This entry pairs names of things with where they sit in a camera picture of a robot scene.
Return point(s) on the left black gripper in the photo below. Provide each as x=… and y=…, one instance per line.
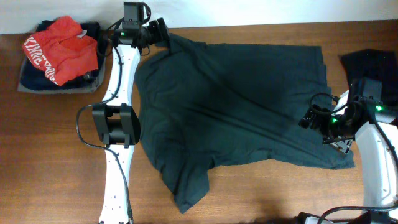
x=159, y=32

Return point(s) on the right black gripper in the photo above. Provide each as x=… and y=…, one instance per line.
x=317, y=124

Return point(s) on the black garment white logo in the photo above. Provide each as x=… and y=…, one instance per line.
x=375, y=64

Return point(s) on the dark green t-shirt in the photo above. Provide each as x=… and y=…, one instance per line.
x=209, y=105

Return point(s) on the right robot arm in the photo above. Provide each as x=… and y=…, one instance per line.
x=360, y=116

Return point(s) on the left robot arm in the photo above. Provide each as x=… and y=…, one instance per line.
x=116, y=122

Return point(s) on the grey folded garment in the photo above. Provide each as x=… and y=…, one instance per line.
x=61, y=61

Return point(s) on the red folded shirt white lettering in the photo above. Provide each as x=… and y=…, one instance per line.
x=62, y=51

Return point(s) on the navy folded garment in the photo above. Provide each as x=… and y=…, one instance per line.
x=33, y=80

